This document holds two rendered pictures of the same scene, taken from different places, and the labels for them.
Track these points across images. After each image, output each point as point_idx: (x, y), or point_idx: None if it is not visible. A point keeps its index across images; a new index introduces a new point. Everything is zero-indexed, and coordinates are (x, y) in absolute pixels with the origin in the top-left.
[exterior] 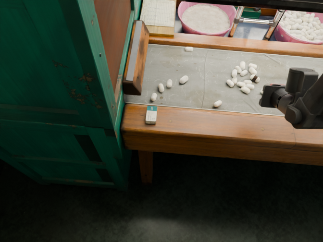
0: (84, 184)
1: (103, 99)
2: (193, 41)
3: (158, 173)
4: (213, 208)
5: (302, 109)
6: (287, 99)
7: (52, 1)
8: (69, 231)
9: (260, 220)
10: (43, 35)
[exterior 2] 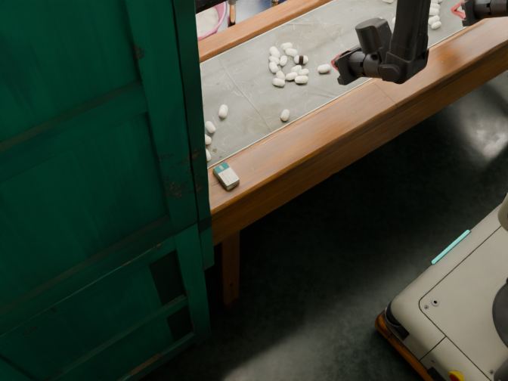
0: (147, 369)
1: (205, 174)
2: None
3: None
4: (338, 269)
5: (396, 61)
6: (371, 60)
7: (176, 88)
8: None
9: (401, 241)
10: (157, 130)
